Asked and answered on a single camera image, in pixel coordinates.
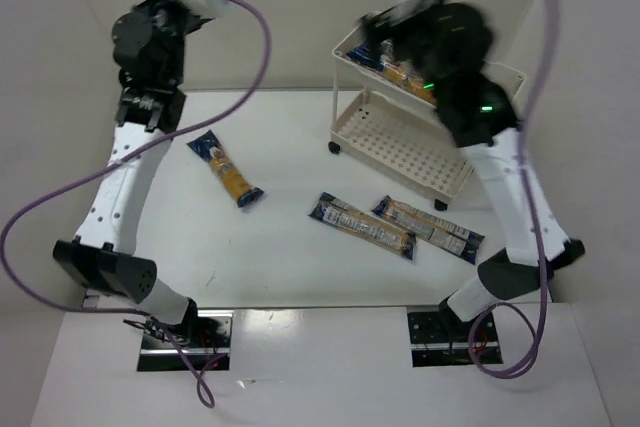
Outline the spaghetti bag blue yellow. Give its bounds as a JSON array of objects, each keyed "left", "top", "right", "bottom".
[
  {"left": 187, "top": 130, "right": 264, "bottom": 208},
  {"left": 346, "top": 43, "right": 435, "bottom": 104}
]

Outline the spaghetti bag label side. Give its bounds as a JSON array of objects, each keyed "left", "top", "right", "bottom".
[
  {"left": 308, "top": 192, "right": 417, "bottom": 261},
  {"left": 371, "top": 196, "right": 485, "bottom": 265}
]

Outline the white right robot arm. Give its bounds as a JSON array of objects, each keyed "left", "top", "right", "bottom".
[{"left": 360, "top": 3, "right": 585, "bottom": 323}]

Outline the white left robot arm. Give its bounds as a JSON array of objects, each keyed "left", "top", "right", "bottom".
[{"left": 53, "top": 0, "right": 204, "bottom": 325}]

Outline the cream two-tier rolling cart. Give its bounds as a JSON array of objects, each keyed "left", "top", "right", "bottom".
[{"left": 327, "top": 21, "right": 529, "bottom": 212}]

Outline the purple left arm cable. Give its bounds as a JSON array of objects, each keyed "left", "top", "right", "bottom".
[{"left": 0, "top": 0, "right": 274, "bottom": 408}]

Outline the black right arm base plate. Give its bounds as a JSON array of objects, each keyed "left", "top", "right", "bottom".
[{"left": 406, "top": 306, "right": 503, "bottom": 368}]

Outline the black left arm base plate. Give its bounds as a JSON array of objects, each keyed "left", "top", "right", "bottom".
[{"left": 124, "top": 309, "right": 234, "bottom": 372}]

